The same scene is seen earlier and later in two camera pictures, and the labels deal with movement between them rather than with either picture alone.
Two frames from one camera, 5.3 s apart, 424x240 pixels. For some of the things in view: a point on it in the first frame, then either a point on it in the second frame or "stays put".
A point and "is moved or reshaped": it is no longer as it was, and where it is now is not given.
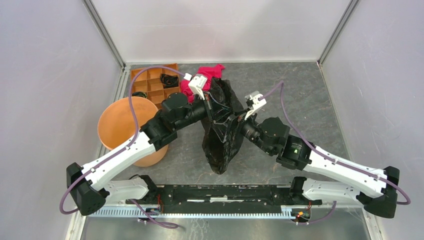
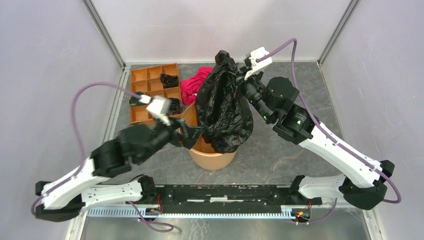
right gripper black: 236,120 -> 240,77
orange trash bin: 116,127 -> 202,154
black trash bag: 223,133 is moved or reshaped
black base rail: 224,199 stays put
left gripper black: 216,110 -> 193,133
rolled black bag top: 169,81 stays put
